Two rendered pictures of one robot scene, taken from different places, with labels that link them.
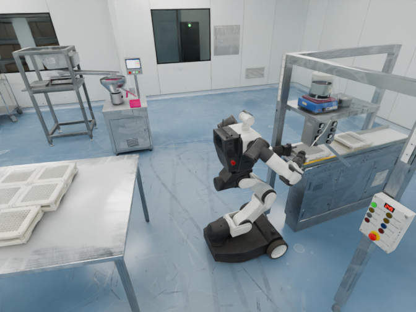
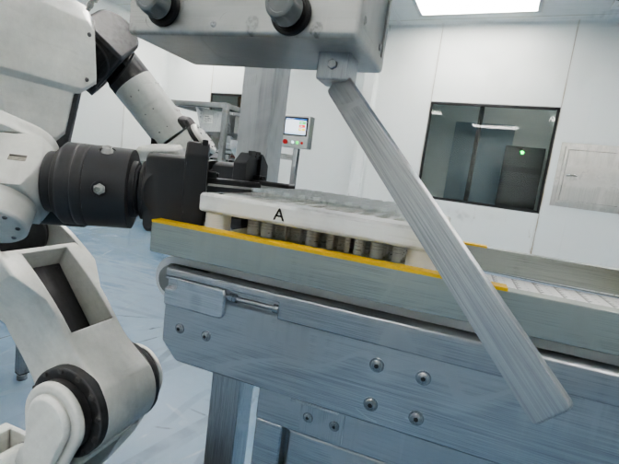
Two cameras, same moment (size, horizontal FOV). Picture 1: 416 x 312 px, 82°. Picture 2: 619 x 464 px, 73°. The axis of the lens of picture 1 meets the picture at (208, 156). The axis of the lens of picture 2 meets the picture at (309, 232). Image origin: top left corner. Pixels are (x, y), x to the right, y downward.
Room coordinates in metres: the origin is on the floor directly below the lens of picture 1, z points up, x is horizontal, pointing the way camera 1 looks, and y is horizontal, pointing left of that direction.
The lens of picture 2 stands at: (1.33, -1.15, 0.96)
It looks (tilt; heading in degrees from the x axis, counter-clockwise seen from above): 8 degrees down; 39
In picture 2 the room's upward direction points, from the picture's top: 7 degrees clockwise
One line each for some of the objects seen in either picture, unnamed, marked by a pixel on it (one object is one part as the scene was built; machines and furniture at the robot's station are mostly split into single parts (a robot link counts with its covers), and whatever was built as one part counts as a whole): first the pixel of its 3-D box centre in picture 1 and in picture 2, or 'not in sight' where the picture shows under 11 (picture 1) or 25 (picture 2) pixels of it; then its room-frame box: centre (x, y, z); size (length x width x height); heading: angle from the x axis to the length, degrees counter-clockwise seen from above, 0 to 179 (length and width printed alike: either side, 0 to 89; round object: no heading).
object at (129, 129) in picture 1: (130, 125); not in sight; (3.56, 1.25, 0.38); 0.63 x 0.57 x 0.76; 105
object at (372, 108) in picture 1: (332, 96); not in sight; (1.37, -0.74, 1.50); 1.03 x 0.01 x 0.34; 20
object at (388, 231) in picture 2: (309, 149); (343, 214); (1.75, -0.86, 0.92); 0.25 x 0.24 x 0.02; 20
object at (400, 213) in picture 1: (385, 222); not in sight; (0.86, -0.90, 1.00); 0.17 x 0.06 x 0.26; 20
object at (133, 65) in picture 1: (135, 78); (294, 156); (3.76, 1.08, 1.07); 0.23 x 0.10 x 0.62; 105
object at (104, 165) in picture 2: (299, 160); (150, 191); (1.58, -0.71, 0.92); 0.12 x 0.10 x 0.13; 142
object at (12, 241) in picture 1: (13, 228); not in sight; (1.02, 1.19, 0.84); 0.24 x 0.24 x 0.02; 8
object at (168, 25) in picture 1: (182, 36); (483, 155); (6.40, 0.54, 1.43); 1.38 x 0.01 x 1.16; 105
